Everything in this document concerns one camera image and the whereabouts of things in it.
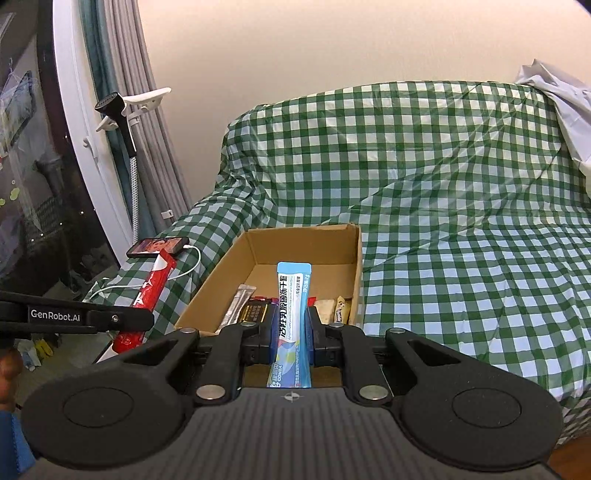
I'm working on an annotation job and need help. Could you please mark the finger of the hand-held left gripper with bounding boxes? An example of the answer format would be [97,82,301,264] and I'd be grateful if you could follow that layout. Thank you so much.
[90,307,155,333]

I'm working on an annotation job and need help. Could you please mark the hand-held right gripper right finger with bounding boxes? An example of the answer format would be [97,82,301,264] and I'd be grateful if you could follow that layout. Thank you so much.
[307,305,485,408]

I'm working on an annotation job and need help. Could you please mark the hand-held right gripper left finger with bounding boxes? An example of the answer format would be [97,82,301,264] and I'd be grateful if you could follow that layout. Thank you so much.
[99,320,278,408]

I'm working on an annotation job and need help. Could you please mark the dark brown snack packet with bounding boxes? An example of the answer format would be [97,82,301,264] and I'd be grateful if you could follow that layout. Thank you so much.
[240,298,274,325]

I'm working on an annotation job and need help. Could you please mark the yellow snack bar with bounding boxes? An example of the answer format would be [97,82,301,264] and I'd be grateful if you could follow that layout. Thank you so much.
[333,295,354,325]

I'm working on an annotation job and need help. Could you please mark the silver white snack packet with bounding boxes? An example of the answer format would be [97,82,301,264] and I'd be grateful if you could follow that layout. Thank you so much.
[225,284,257,329]

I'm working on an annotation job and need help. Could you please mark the light blue stick packet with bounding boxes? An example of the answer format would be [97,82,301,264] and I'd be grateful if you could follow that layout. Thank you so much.
[267,261,315,389]

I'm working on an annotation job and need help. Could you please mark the red white snack stick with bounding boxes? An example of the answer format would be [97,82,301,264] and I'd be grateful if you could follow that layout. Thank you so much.
[112,251,178,355]

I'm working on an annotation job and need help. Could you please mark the cardboard box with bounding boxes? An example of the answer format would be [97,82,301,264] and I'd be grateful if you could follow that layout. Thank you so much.
[174,223,363,388]

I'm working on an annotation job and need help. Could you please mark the person's left hand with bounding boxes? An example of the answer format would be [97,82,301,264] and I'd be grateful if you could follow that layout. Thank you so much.
[0,351,24,409]

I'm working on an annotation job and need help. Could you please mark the black smartphone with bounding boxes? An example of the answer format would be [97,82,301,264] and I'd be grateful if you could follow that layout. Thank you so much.
[127,236,190,258]

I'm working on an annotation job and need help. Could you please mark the green checkered bed cover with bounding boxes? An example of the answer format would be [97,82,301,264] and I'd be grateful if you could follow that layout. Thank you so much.
[81,80,591,444]

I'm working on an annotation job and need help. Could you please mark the black garment steamer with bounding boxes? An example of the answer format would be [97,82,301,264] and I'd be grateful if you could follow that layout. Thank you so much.
[95,91,139,245]

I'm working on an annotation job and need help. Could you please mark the white plastic hanger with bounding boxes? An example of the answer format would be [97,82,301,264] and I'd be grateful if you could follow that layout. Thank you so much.
[95,87,172,134]

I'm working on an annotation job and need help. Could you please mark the grey printed duvet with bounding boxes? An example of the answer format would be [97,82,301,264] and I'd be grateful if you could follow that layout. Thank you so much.
[515,59,591,199]

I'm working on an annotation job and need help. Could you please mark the white charging cable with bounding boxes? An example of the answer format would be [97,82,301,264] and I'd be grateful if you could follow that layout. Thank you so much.
[90,244,202,301]

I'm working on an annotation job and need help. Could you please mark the white window frame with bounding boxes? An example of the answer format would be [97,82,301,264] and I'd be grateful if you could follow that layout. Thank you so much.
[53,0,134,259]

